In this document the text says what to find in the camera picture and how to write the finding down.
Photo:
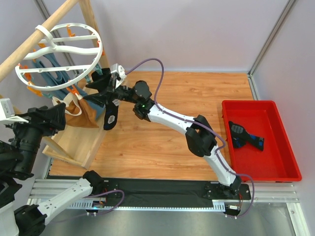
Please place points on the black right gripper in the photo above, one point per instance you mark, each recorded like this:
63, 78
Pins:
55, 115

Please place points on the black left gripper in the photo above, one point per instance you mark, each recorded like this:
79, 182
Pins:
115, 94

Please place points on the teal clothes peg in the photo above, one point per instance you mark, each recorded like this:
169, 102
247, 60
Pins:
94, 75

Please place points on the long black patterned sock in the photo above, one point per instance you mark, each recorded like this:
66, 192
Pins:
111, 114

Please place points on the white round clip hanger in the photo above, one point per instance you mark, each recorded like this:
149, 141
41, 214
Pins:
77, 48

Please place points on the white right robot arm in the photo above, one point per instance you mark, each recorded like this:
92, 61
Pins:
201, 139

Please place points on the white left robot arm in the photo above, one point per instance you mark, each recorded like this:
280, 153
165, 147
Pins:
17, 160

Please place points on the orange clothes peg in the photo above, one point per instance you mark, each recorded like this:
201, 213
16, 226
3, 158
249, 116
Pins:
73, 90

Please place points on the brown cream hanging sock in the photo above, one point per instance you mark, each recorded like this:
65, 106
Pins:
78, 113

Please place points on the blue hanging sock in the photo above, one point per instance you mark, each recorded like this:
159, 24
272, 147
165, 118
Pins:
58, 78

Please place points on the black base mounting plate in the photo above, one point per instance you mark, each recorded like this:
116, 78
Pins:
172, 193

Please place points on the red plastic bin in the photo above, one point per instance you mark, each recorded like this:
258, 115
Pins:
276, 162

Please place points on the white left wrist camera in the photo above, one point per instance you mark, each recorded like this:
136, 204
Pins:
118, 72

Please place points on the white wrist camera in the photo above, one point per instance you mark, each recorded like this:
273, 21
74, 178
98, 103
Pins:
7, 114
118, 72

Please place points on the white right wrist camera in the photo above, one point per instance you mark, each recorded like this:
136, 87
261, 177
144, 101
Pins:
7, 114

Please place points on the wooden drying rack frame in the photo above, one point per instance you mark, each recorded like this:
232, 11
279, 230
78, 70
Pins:
77, 146

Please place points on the aluminium corner frame post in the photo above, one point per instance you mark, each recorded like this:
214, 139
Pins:
273, 34

